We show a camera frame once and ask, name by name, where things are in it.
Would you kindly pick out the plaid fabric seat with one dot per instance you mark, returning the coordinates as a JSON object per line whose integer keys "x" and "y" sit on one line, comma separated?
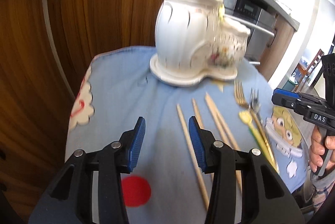
{"x": 318, "y": 189}

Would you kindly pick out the white floral ceramic utensil holder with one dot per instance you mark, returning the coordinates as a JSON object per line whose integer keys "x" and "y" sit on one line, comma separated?
{"x": 195, "y": 39}

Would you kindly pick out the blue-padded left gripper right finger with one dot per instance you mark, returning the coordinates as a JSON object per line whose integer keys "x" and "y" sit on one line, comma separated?
{"x": 197, "y": 145}

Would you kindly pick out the stainless steel built-in oven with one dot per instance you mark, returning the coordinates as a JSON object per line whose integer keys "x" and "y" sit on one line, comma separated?
{"x": 260, "y": 22}

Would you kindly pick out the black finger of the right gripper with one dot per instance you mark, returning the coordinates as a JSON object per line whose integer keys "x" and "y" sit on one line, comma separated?
{"x": 288, "y": 101}

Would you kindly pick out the silver metal fork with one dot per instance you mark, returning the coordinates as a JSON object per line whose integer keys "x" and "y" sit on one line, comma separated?
{"x": 254, "y": 101}

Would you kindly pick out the bamboo chopstick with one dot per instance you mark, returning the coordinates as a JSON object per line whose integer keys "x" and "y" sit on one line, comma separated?
{"x": 217, "y": 121}
{"x": 199, "y": 176}
{"x": 225, "y": 124}
{"x": 197, "y": 116}

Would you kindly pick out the wooden chair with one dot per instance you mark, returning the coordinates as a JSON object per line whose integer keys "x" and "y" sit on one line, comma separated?
{"x": 308, "y": 70}

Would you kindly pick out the light blue cartoon cloth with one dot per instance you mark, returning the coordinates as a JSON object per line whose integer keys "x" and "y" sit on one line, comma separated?
{"x": 116, "y": 90}

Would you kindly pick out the gold metal fork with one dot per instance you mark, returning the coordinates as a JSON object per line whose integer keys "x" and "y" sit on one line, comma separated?
{"x": 241, "y": 101}

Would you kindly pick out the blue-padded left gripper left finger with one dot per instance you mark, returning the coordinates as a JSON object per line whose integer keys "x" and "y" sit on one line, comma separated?
{"x": 131, "y": 143}

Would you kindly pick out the person's right hand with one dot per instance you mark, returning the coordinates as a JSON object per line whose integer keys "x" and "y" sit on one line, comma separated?
{"x": 317, "y": 149}

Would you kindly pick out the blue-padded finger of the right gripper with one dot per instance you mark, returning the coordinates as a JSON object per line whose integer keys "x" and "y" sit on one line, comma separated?
{"x": 286, "y": 93}

